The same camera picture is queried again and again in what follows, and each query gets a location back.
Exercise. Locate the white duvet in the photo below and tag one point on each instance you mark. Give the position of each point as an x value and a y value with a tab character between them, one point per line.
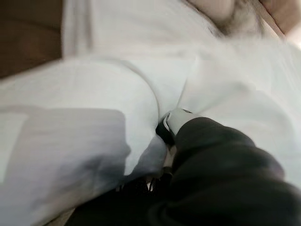
94	106

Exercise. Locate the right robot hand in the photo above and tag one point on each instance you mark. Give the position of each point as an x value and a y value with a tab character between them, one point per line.
223	176

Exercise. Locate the patterned fringed cushion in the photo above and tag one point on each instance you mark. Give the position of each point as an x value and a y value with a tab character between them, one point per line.
244	23

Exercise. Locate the brown upholstered bed base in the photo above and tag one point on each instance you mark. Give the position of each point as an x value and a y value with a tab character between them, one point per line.
28	35

